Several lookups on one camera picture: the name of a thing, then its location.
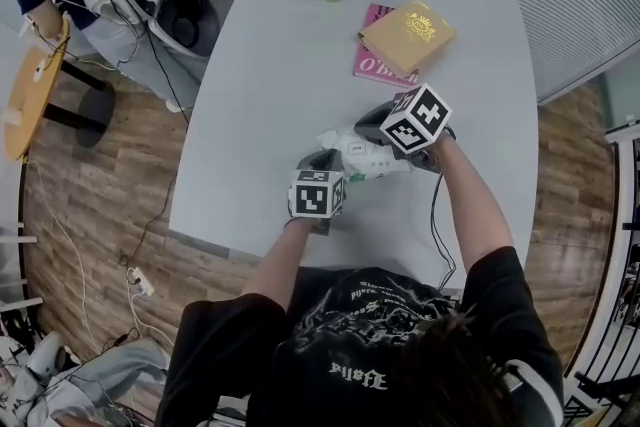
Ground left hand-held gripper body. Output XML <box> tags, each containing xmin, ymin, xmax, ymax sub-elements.
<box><xmin>287</xmin><ymin>167</ymin><xmax>348</xmax><ymax>237</ymax></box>

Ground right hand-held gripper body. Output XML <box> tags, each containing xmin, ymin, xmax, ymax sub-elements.
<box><xmin>379</xmin><ymin>83</ymin><xmax>458</xmax><ymax>174</ymax></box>

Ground white wet wipe pack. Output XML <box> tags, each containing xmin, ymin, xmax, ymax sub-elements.
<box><xmin>316</xmin><ymin>126</ymin><xmax>412</xmax><ymax>183</ymax></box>

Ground person's left forearm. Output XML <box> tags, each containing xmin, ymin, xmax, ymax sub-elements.
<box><xmin>241</xmin><ymin>214</ymin><xmax>322</xmax><ymax>312</ymax></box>

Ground person's right forearm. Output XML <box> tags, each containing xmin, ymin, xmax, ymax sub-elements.
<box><xmin>432</xmin><ymin>134</ymin><xmax>517</xmax><ymax>274</ymax></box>

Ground pink book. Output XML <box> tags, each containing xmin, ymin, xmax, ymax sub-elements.
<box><xmin>353</xmin><ymin>3</ymin><xmax>422</xmax><ymax>89</ymax></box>

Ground yellow hardcover book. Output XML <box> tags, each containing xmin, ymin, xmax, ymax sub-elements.
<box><xmin>357</xmin><ymin>0</ymin><xmax>459</xmax><ymax>79</ymax></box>

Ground white square table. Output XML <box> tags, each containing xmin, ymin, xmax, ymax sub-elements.
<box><xmin>168</xmin><ymin>0</ymin><xmax>541</xmax><ymax>292</ymax></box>

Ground person's black printed t-shirt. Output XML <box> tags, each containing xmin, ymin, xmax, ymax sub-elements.
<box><xmin>154</xmin><ymin>244</ymin><xmax>567</xmax><ymax>427</ymax></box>

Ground white power strip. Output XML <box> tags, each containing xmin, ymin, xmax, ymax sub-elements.
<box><xmin>127</xmin><ymin>266</ymin><xmax>156</xmax><ymax>297</ymax></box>

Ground black metal railing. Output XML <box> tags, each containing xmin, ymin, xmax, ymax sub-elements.
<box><xmin>563</xmin><ymin>128</ymin><xmax>640</xmax><ymax>427</ymax></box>

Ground round wooden side table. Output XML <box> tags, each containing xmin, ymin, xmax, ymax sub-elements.
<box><xmin>3</xmin><ymin>17</ymin><xmax>118</xmax><ymax>162</ymax></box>

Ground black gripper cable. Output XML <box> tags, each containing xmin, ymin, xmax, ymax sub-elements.
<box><xmin>429</xmin><ymin>171</ymin><xmax>459</xmax><ymax>292</ymax></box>

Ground black floor cable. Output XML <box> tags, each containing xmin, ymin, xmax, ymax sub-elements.
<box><xmin>117</xmin><ymin>174</ymin><xmax>177</xmax><ymax>267</ymax></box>

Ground white power strip cable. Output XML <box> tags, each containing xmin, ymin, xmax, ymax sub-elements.
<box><xmin>127</xmin><ymin>284</ymin><xmax>177</xmax><ymax>347</ymax></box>

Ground white floor cable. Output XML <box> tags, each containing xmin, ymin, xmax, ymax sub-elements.
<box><xmin>25</xmin><ymin>158</ymin><xmax>90</xmax><ymax>342</ymax></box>

